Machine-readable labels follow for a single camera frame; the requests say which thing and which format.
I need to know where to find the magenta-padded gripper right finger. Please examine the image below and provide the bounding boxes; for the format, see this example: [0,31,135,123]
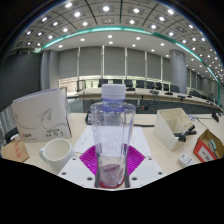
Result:
[124,144,167,189]

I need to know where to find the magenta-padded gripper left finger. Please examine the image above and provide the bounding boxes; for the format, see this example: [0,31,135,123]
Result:
[57,144,100,189]

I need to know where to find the clear plastic water bottle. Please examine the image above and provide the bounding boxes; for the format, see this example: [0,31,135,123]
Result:
[89,83,137,189]

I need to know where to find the white printed paper sheet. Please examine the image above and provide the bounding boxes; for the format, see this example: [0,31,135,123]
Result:
[73,124,152,158]

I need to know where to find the white ceramic mug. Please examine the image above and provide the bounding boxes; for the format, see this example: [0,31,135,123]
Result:
[38,138,77,174]

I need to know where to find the black desk console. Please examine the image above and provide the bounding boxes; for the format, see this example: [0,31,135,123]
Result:
[84,110,96,126]

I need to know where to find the white desk organizer box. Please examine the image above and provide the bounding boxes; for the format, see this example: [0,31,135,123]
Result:
[153,107,198,152]

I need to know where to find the white remote control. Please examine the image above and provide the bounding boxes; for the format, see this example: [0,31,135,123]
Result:
[178,153,198,169]

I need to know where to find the black marker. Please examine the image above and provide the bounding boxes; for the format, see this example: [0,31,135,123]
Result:
[173,124,198,143]

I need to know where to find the white copy paper box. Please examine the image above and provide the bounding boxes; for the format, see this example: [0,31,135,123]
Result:
[10,87,73,143]

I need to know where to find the red-sided cardboard box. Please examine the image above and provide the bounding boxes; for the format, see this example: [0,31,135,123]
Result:
[192,129,224,163]

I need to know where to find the long curved conference desk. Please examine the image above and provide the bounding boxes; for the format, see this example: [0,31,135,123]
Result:
[74,87,224,113]

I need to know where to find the brown paper envelope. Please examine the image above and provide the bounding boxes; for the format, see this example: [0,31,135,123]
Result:
[0,139,30,163]

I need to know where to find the black office chairs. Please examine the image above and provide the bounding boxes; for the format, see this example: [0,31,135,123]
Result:
[97,78,181,94]

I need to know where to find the round ceiling lights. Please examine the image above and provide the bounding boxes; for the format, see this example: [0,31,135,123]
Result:
[23,0,224,78]

